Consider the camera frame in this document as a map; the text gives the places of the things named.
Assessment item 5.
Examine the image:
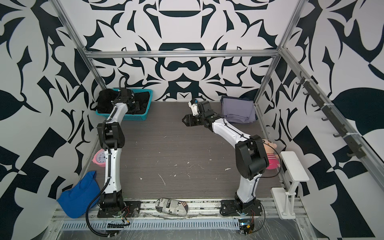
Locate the black garment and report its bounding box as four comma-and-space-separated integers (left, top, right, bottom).
97, 89, 150, 115

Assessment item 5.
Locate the lilac skirt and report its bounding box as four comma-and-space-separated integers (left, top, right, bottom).
221, 99, 258, 124

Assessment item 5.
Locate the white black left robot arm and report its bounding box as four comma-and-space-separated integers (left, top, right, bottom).
97, 76, 140, 216

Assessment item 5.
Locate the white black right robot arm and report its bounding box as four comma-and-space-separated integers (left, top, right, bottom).
182, 99, 281, 215

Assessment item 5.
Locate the teal plastic basket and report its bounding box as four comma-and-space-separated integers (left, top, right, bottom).
96, 88, 153, 123

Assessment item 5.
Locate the pink alarm clock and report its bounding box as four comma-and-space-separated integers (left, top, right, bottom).
92, 149, 106, 168

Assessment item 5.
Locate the plush doll toy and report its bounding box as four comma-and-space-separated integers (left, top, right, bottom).
263, 139, 281, 170

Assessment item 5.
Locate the newspaper print shoe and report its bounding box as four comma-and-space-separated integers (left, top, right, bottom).
155, 198, 189, 217

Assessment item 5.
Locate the blue cap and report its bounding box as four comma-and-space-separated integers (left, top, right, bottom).
57, 171, 101, 219

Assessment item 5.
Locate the white stand rack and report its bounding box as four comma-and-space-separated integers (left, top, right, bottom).
271, 151, 310, 220

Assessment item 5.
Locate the green circuit board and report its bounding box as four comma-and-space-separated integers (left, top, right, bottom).
238, 219, 255, 235

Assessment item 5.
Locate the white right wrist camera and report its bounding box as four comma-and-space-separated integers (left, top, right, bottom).
188, 99, 201, 116

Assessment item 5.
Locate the aluminium cage frame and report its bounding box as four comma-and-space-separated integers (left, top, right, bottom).
51, 1, 384, 188

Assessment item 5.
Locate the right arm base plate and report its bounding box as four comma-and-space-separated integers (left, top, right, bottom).
220, 199, 263, 217

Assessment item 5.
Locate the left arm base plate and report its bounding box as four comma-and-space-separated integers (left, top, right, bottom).
97, 201, 142, 218

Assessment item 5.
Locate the white cable duct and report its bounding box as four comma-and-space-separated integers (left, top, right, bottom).
61, 218, 241, 231

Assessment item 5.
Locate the black wall hook rail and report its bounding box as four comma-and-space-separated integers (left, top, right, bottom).
297, 73, 367, 159

